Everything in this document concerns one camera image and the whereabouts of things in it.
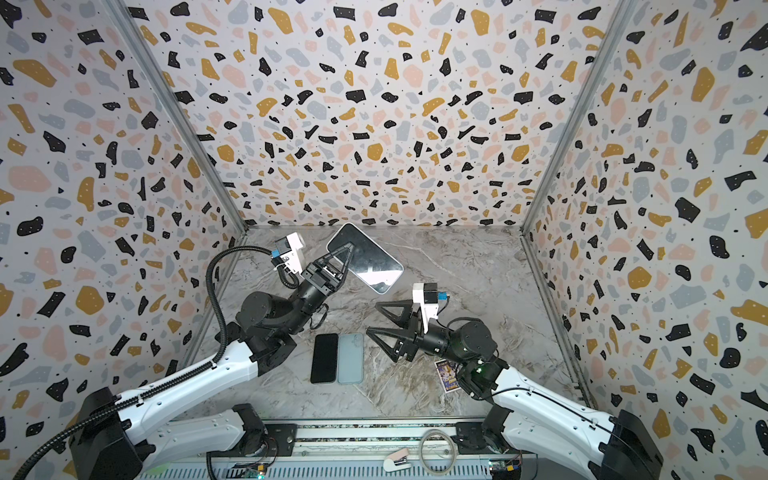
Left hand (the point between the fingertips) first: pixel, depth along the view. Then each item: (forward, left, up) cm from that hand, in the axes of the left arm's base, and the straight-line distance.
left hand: (350, 245), depth 54 cm
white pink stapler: (-29, -8, -44) cm, 53 cm away
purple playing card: (-9, -23, -45) cm, 51 cm away
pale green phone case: (-3, +5, -47) cm, 47 cm away
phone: (-6, +12, -45) cm, 47 cm away
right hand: (-10, -4, -11) cm, 15 cm away
